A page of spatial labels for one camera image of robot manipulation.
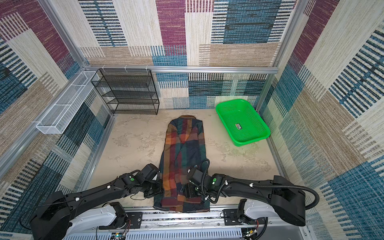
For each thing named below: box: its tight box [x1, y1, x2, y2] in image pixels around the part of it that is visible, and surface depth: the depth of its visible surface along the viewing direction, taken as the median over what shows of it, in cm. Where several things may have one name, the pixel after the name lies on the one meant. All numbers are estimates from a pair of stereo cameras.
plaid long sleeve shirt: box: [153, 115, 210, 213], surface depth 94 cm
